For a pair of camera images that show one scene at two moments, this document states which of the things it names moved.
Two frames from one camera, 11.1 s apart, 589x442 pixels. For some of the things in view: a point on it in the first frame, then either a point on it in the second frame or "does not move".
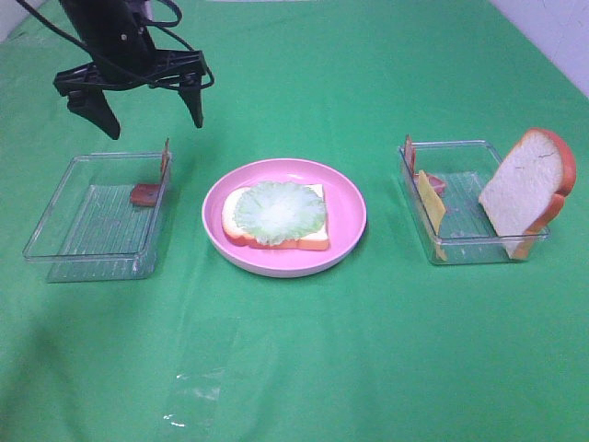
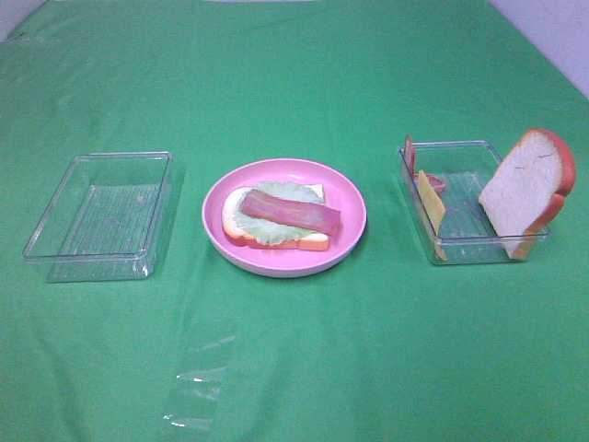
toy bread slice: x=318 y=239 does not move
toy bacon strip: x=438 y=184 does not move
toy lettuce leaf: x=274 y=213 does not move
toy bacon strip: x=145 y=194 → x=293 y=211
